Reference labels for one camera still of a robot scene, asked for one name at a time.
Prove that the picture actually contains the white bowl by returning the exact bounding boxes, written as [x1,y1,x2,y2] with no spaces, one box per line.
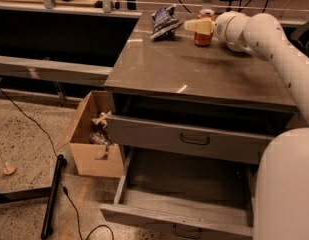
[226,42,246,52]

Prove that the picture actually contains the grey drawer cabinet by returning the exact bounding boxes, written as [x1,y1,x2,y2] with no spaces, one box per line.
[103,11,300,165]

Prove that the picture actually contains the blue chip bag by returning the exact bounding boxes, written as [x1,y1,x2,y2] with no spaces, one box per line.
[150,5,182,40]

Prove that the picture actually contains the red coke can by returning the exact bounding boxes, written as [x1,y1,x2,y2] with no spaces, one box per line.
[194,9,215,47]

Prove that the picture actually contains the grey metal railing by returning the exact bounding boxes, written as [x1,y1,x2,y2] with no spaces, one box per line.
[0,0,141,86]

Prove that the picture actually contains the upper grey drawer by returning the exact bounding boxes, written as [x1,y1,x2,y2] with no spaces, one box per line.
[106,115,273,164]

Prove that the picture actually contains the open middle grey drawer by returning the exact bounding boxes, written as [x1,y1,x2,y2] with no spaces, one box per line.
[101,148,253,240]

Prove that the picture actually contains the crumpled wrappers in box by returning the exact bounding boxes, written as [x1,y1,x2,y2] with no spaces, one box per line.
[89,112,113,145]

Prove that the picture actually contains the black floor cable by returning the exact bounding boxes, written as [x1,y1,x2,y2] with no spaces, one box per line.
[0,88,115,240]

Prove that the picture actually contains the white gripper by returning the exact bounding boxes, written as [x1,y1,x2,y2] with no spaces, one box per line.
[184,11,248,47]

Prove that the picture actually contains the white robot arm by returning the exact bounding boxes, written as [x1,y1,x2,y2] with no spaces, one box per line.
[184,11,309,240]

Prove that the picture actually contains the small wooden spinning top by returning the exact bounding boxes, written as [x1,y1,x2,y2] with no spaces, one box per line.
[0,154,16,176]

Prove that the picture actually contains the black metal stand leg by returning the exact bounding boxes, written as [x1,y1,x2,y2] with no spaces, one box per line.
[0,154,67,240]

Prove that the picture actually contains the cardboard box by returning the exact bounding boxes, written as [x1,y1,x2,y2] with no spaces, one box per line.
[57,91,124,178]

